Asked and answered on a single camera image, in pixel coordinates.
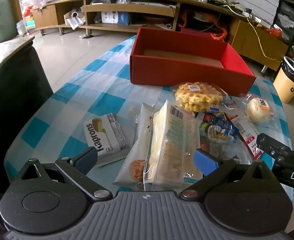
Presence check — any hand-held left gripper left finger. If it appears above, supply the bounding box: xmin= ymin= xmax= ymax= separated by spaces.
xmin=13 ymin=146 xmax=113 ymax=202

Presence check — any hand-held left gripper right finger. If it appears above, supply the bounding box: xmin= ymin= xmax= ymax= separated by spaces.
xmin=178 ymin=149 xmax=285 ymax=202

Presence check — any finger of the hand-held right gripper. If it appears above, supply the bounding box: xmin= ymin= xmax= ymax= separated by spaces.
xmin=256 ymin=132 xmax=292 ymax=160

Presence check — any red and white packet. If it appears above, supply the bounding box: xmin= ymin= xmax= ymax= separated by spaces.
xmin=224 ymin=112 xmax=265 ymax=160

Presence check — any grey cake packet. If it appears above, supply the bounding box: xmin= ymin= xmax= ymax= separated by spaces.
xmin=83 ymin=113 xmax=130 ymax=167

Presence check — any blue snack packet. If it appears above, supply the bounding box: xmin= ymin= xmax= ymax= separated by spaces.
xmin=196 ymin=112 xmax=240 ymax=144

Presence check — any steamed bun packet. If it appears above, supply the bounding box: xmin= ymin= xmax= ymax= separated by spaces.
xmin=239 ymin=94 xmax=281 ymax=130

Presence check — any clear cracker sandwich packet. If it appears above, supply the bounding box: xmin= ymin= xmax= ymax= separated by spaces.
xmin=143 ymin=100 xmax=204 ymax=185

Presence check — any white bread packet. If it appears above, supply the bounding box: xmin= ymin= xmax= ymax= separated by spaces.
xmin=112 ymin=102 xmax=162 ymax=188

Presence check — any clear waffle packet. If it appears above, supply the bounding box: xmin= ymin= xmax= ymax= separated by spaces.
xmin=171 ymin=81 xmax=231 ymax=113

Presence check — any red cardboard box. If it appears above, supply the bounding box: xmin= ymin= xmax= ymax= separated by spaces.
xmin=129 ymin=27 xmax=257 ymax=97

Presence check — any cream trash bin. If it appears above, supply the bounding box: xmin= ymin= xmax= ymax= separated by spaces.
xmin=273 ymin=56 xmax=294 ymax=103

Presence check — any blue checked tablecloth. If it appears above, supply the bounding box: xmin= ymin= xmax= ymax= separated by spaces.
xmin=3 ymin=35 xmax=294 ymax=205

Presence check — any dark furniture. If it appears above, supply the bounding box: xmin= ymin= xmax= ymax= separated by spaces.
xmin=0 ymin=35 xmax=53 ymax=188

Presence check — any red plastic bag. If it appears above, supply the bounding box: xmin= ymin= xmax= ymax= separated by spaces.
xmin=266 ymin=27 xmax=283 ymax=40

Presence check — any orange bag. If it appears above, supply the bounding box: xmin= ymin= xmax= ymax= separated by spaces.
xmin=182 ymin=10 xmax=229 ymax=40

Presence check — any open cardboard box with papers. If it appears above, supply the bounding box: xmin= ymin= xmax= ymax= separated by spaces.
xmin=64 ymin=11 xmax=86 ymax=30

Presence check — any white and blue box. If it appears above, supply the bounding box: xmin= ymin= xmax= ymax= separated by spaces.
xmin=101 ymin=11 xmax=131 ymax=25

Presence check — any wooden television stand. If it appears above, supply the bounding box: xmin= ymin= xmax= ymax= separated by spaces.
xmin=32 ymin=0 xmax=289 ymax=72

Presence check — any white storage rack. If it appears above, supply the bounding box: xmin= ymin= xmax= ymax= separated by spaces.
xmin=16 ymin=0 xmax=62 ymax=34

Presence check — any yellow cable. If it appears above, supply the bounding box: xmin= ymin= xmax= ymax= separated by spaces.
xmin=224 ymin=4 xmax=282 ymax=62

